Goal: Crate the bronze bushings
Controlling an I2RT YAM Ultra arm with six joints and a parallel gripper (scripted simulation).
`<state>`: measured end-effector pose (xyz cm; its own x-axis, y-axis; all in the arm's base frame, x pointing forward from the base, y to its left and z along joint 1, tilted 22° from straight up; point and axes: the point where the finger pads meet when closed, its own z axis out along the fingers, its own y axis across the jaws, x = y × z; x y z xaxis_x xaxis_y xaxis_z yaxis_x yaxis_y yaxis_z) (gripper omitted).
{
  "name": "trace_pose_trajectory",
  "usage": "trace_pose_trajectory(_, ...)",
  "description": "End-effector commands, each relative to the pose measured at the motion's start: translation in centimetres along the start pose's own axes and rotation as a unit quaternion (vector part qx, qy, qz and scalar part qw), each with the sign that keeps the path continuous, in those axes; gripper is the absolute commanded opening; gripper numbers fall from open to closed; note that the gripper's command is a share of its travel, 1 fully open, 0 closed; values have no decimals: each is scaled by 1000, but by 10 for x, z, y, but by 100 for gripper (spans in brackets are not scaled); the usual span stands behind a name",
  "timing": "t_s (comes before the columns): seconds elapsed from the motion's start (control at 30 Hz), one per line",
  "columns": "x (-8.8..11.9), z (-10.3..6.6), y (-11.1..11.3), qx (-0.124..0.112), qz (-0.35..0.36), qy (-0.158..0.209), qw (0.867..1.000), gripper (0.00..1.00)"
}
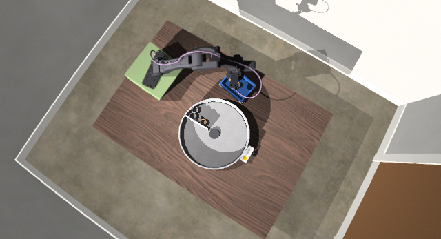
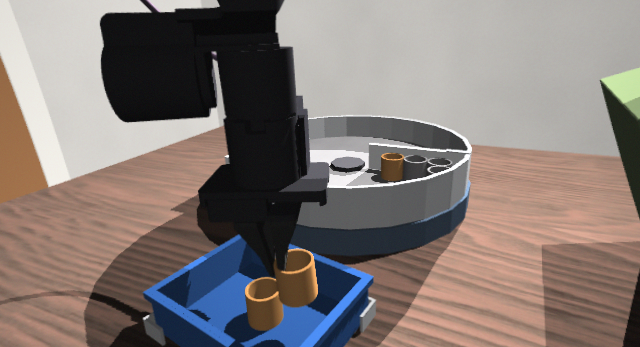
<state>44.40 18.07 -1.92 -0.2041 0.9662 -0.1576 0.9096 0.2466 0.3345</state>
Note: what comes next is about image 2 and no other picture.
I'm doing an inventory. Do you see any grey steel bushing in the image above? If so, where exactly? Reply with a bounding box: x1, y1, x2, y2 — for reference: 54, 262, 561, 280
403, 155, 427, 181
427, 166, 450, 176
427, 158, 452, 169

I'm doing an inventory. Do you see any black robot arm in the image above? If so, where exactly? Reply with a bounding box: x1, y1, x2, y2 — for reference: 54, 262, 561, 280
100, 0, 310, 175

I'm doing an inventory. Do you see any grey round turntable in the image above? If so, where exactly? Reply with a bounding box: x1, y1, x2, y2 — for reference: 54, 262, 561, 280
290, 115, 472, 256

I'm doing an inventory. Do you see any blue open crate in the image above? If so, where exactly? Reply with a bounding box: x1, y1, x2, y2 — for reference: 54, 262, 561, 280
143, 235, 374, 347

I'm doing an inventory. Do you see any bronze bushing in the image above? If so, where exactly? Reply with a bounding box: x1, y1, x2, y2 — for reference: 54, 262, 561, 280
273, 249, 318, 308
381, 153, 404, 181
245, 277, 283, 331

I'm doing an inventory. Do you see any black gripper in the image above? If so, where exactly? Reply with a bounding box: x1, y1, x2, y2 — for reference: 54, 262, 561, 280
198, 111, 329, 277

